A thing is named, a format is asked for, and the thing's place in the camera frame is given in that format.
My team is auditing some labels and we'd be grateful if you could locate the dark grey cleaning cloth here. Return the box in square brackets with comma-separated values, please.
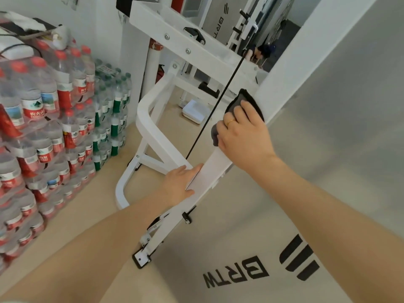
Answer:
[210, 88, 265, 147]

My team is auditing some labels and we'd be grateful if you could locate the white charger adapter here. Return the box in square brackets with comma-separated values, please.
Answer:
[0, 42, 35, 60]

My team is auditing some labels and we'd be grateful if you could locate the black steel machine cable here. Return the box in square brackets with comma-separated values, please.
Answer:
[185, 44, 254, 161]

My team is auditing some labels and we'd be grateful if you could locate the person's right hand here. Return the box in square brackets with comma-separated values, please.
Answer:
[216, 101, 278, 173]

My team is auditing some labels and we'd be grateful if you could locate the person's right forearm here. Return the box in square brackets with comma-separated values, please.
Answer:
[249, 156, 404, 303]

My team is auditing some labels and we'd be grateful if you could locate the white vertical pipe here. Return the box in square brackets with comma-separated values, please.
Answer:
[142, 39, 165, 103]

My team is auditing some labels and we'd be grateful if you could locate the person's left forearm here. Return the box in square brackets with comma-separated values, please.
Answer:
[0, 192, 177, 303]

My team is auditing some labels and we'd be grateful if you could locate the person's left hand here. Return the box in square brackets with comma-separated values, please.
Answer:
[164, 163, 204, 209]

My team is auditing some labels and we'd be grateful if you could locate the white gym machine frame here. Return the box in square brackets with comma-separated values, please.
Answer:
[115, 0, 404, 303]

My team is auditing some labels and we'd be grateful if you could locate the stack of water bottle packs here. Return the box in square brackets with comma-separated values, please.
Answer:
[0, 37, 132, 275]

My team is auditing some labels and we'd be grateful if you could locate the white flat floor platform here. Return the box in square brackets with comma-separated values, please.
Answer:
[182, 99, 210, 125]

